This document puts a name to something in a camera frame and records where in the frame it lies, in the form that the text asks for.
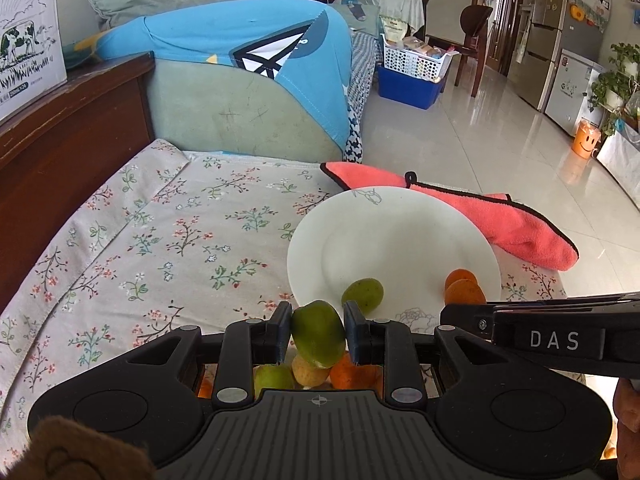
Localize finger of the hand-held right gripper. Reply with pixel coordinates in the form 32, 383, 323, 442
440, 292, 640, 333

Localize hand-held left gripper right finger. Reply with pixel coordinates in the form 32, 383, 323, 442
343, 301, 518, 406

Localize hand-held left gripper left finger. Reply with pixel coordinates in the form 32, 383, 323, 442
125, 301, 294, 409

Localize white floral plate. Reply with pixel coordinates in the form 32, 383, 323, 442
286, 186, 502, 336

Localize person's right hand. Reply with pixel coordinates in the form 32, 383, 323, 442
614, 377, 640, 476

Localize pink towel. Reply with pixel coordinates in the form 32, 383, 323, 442
320, 161, 580, 272

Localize floral tablecloth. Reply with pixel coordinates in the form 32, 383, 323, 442
0, 138, 568, 461

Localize white cloth covered stand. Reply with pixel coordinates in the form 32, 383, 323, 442
597, 120, 640, 196

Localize orange smiley cup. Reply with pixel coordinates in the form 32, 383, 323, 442
571, 117, 601, 158

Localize pale green sofa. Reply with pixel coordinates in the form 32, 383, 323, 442
150, 52, 351, 158

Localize blue storage bin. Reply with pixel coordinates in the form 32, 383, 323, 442
376, 62, 447, 110

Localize brown fuzzy cloth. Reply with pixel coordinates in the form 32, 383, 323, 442
0, 416, 157, 480

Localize white chest freezer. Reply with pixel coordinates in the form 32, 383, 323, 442
544, 49, 606, 137

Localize green potted plant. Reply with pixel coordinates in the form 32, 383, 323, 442
587, 71, 633, 136
610, 42, 640, 78

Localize blue white patterned sofa cover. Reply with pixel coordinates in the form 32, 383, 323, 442
342, 30, 383, 166

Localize white perforated basket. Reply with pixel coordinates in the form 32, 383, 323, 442
381, 34, 455, 82

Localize silver refrigerator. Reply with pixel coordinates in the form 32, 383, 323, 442
507, 0, 573, 111

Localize dark wooden cabinet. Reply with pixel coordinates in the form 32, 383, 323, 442
0, 51, 157, 311

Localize yellow green snack bag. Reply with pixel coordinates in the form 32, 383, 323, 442
379, 15, 407, 43

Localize dark wooden chair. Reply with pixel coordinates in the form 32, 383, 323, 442
425, 4, 493, 98

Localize brown wooden door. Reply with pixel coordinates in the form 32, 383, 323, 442
472, 0, 528, 76

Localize pale green pillow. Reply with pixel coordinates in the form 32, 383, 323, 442
327, 2, 382, 38

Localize blue printed blanket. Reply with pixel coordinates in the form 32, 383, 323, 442
62, 0, 353, 163

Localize table with white cloth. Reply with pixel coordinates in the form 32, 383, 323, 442
340, 0, 425, 36

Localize cow print cardboard box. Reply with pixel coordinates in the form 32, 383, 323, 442
0, 0, 68, 121

